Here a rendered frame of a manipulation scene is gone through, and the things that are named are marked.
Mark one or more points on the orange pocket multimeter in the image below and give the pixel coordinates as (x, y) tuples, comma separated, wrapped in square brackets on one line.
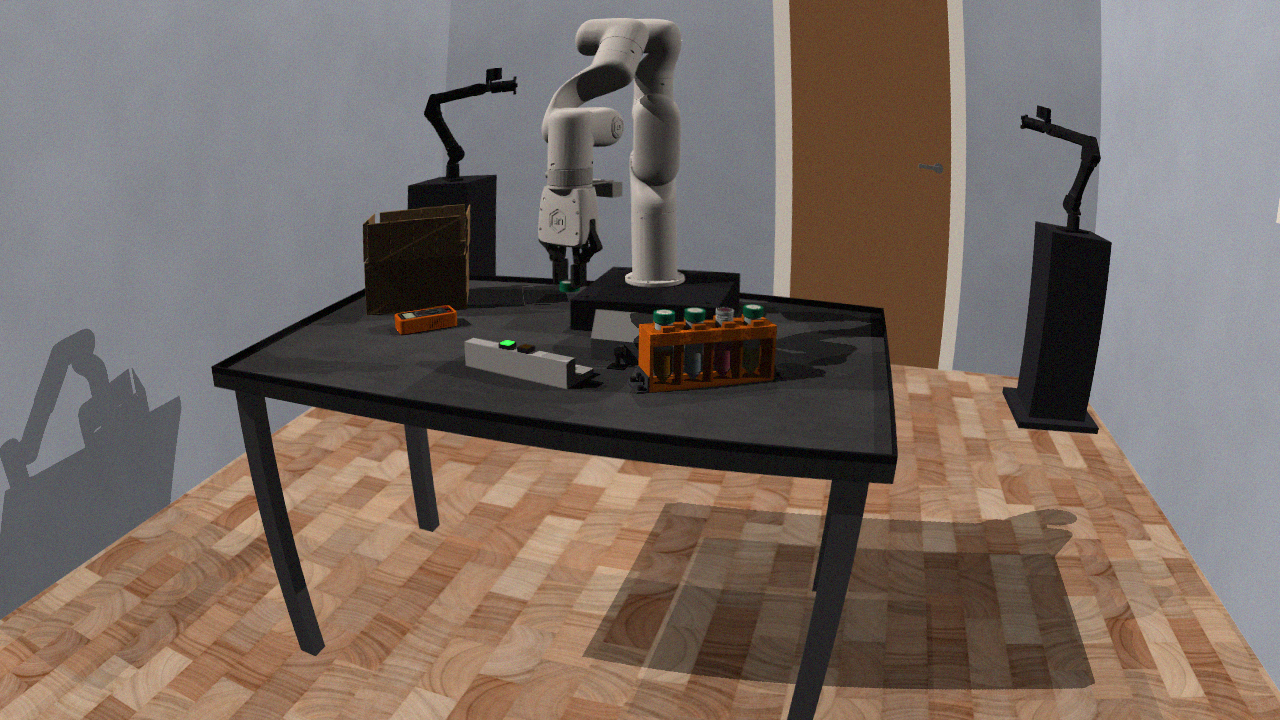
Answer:
[(425, 320)]

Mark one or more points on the brown cardboard box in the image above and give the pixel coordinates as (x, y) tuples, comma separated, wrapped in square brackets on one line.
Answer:
[(404, 272)]

